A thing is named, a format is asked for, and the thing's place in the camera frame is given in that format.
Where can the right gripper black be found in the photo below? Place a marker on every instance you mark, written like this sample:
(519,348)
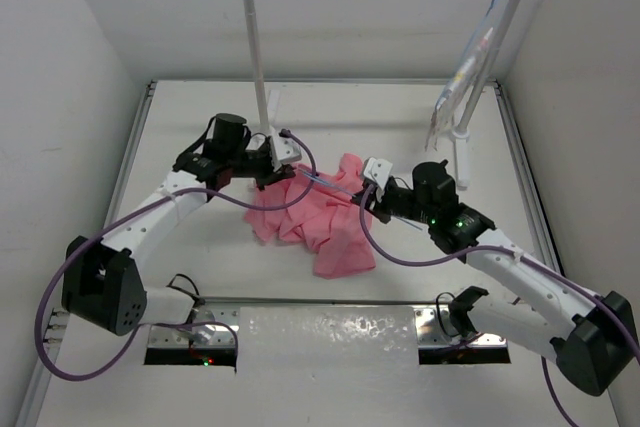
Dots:
(380,204)

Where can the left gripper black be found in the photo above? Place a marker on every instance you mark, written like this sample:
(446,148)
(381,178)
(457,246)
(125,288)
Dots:
(269,176)

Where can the pink t shirt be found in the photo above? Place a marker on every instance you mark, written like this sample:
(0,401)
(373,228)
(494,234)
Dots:
(325,221)

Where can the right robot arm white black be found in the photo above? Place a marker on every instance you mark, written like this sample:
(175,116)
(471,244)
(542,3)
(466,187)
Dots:
(589,337)

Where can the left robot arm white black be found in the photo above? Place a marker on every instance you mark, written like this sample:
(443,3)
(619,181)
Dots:
(103,284)

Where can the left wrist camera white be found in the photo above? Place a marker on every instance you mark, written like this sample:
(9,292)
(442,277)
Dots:
(284,151)

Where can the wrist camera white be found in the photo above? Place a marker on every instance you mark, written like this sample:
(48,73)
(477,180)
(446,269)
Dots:
(376,172)
(284,151)

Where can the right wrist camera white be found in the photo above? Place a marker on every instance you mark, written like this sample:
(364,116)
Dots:
(376,172)

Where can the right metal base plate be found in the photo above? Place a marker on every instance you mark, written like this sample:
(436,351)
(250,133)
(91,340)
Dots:
(431,336)

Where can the metal base plate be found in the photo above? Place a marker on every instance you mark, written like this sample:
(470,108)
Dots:
(215,329)
(431,336)

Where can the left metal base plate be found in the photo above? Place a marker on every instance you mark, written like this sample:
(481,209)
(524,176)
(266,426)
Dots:
(215,329)

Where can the blue wire hanger with garment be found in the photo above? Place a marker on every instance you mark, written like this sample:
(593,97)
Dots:
(491,17)

